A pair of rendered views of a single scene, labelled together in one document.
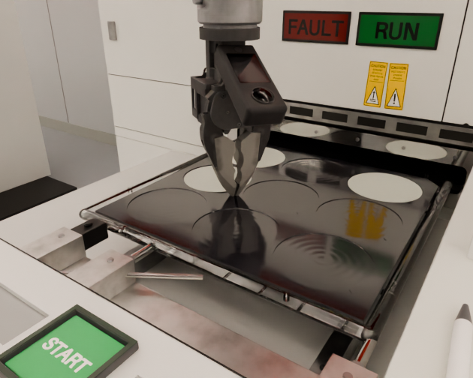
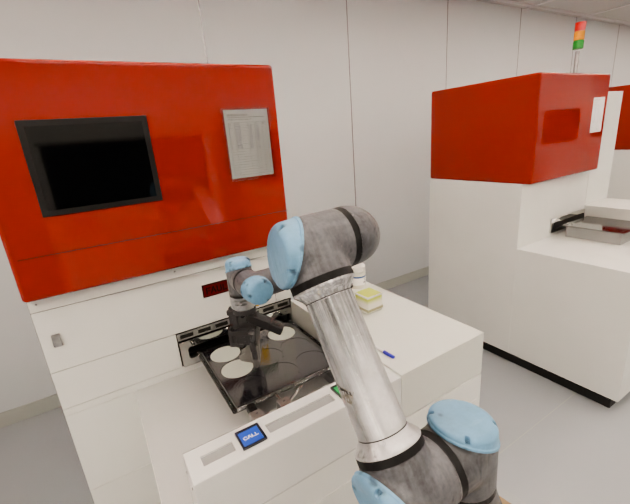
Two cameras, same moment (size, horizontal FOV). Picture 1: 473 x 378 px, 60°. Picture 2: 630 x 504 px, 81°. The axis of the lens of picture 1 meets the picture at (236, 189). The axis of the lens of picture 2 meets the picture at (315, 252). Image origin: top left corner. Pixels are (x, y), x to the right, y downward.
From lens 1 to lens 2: 0.96 m
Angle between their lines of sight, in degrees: 60
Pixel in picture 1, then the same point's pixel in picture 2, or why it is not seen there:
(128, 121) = (81, 397)
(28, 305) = (321, 399)
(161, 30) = (112, 322)
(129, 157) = (85, 424)
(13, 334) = (331, 400)
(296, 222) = (288, 358)
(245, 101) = (278, 327)
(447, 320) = not seen: hidden behind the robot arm
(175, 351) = not seen: hidden behind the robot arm
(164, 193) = (237, 385)
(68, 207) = (169, 444)
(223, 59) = (256, 318)
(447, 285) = not seen: hidden behind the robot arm
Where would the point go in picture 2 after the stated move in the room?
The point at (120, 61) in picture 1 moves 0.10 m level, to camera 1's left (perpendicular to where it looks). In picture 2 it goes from (68, 357) to (33, 377)
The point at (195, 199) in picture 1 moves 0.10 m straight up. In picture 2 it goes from (251, 377) to (246, 349)
